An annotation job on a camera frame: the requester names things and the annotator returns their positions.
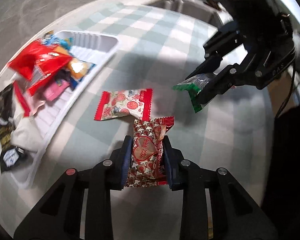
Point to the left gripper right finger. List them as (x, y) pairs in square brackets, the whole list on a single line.
[(213, 195)]

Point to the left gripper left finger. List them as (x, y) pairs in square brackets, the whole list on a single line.
[(57, 215)]

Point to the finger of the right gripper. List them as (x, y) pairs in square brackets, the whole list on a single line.
[(225, 40), (231, 75)]

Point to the green silver snack packet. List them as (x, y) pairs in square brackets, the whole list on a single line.
[(194, 85)]

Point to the black snack packet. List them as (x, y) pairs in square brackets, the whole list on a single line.
[(11, 155)]

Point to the white red snack packet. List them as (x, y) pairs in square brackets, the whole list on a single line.
[(26, 133)]

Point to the red heart pattern snack packet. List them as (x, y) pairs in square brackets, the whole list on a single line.
[(147, 159)]

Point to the red strawberry candy packet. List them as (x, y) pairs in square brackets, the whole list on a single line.
[(117, 104)]

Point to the pink snack packet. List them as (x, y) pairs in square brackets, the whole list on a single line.
[(55, 89)]

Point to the white plastic tray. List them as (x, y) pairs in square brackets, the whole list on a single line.
[(91, 47)]

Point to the blue cake snack packet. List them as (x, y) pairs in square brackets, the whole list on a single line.
[(76, 70)]

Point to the red snack bag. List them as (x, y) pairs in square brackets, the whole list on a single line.
[(38, 64)]

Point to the blue chips bag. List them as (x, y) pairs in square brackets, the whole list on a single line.
[(50, 38)]

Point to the stainless steel sink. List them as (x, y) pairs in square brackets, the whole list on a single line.
[(196, 9)]

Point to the green white checkered tablecloth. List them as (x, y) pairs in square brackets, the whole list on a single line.
[(157, 49)]

